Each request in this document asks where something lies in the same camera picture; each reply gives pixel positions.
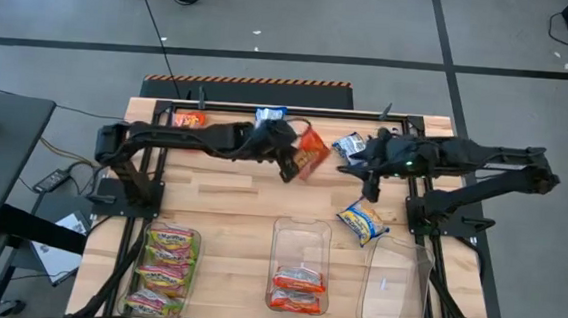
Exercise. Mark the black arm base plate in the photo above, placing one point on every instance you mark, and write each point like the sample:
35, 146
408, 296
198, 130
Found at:
110, 208
459, 228

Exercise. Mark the black power adapter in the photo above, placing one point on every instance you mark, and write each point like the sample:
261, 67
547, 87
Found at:
51, 181

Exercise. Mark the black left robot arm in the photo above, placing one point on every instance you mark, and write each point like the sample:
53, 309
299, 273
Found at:
180, 134

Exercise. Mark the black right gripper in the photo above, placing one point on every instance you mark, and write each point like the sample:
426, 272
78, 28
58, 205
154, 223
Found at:
392, 156

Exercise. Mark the green yellow noodle packet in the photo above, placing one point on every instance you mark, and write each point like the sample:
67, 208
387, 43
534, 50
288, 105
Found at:
169, 258
170, 238
161, 277
151, 304

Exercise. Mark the clear plastic bin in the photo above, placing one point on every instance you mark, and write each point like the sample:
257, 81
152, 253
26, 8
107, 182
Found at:
188, 308
300, 245
394, 297

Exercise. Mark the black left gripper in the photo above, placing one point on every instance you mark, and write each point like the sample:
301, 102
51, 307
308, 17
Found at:
270, 139

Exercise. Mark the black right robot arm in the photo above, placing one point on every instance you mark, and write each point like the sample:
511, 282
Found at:
490, 156

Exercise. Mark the black hazard-striped floor mat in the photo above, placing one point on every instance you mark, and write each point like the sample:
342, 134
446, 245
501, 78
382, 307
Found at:
248, 94

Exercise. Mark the black metal table frame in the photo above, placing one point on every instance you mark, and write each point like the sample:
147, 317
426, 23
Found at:
342, 115

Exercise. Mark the blue soy sauce noodle packet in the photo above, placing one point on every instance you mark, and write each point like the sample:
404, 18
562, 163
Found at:
267, 114
362, 223
347, 144

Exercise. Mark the white flat box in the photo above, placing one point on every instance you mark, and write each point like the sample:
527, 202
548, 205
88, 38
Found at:
56, 261

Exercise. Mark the orange spicy chicken noodle packet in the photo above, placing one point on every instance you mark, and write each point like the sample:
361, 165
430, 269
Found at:
189, 119
295, 302
314, 153
299, 280

